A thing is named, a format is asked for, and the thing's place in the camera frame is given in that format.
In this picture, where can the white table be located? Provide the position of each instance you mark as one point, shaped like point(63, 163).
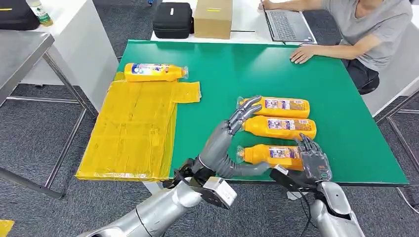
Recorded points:
point(248, 18)

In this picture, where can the white table leg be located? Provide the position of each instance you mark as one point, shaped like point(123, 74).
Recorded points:
point(150, 187)
point(292, 195)

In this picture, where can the steel bench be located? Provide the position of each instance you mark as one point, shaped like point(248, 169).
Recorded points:
point(19, 54)

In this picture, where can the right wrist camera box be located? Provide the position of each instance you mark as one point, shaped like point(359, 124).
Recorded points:
point(284, 180)

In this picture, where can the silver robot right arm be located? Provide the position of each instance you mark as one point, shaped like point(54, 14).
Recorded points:
point(330, 212)

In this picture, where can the clear bottle with green label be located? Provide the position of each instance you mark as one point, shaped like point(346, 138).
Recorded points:
point(42, 14)

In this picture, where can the person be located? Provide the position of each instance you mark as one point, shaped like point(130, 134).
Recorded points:
point(373, 26)

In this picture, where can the grey laptop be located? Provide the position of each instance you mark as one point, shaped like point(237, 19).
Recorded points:
point(288, 26)

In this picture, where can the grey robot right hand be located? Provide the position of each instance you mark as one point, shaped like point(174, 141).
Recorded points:
point(316, 163)

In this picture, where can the black stool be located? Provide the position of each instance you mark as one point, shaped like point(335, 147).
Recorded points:
point(371, 86)

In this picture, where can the person's right hand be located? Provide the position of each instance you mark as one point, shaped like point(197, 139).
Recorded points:
point(265, 4)

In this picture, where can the green table mat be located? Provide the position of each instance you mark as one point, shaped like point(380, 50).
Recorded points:
point(212, 72)

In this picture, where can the steel table frame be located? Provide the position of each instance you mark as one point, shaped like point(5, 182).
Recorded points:
point(401, 134)

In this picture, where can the black bag with yellow mark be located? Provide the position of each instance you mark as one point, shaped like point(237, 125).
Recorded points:
point(16, 14)

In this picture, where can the orange drink bottle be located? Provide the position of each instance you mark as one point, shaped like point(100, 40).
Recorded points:
point(154, 77)
point(258, 155)
point(258, 127)
point(288, 112)

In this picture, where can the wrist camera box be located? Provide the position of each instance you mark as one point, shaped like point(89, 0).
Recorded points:
point(284, 180)
point(219, 191)

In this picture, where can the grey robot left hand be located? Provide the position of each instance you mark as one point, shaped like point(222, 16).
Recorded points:
point(217, 147)

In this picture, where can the white cabinet desk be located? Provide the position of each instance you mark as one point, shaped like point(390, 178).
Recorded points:
point(82, 49)

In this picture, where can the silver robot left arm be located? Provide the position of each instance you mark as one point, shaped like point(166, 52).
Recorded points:
point(163, 209)

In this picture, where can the black zip case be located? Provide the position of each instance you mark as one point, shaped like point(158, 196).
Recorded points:
point(171, 21)

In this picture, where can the yellow plastic sheet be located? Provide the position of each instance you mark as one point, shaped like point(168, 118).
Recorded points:
point(131, 130)

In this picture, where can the yellow scrap on floor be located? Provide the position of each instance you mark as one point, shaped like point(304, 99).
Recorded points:
point(6, 228)

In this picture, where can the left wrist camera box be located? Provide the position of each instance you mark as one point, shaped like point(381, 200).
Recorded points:
point(219, 191)

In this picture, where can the white side desk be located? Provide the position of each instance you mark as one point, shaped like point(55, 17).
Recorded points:
point(396, 81)

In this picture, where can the brown cardboard box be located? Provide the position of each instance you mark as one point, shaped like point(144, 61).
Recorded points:
point(212, 23)

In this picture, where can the person's left hand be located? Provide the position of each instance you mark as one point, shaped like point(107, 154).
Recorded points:
point(302, 54)

